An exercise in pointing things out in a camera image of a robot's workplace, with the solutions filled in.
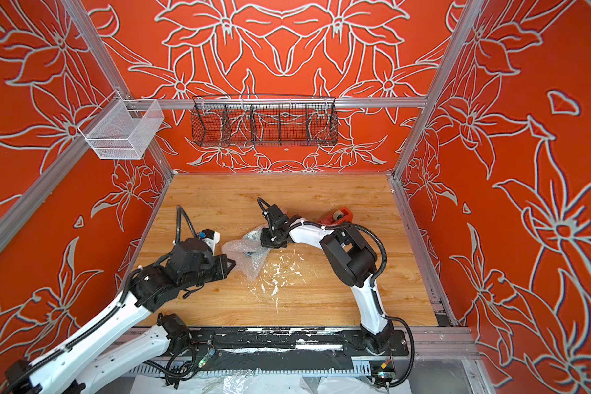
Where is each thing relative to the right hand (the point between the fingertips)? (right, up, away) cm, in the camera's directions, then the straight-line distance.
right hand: (263, 238), depth 95 cm
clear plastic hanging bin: (-54, +43, -3) cm, 69 cm away
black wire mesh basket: (-3, +48, +6) cm, 49 cm away
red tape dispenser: (+31, +9, +1) cm, 32 cm away
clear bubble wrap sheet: (-7, -1, -15) cm, 17 cm away
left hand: (-5, -3, -22) cm, 23 cm away
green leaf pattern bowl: (-4, -4, -9) cm, 11 cm away
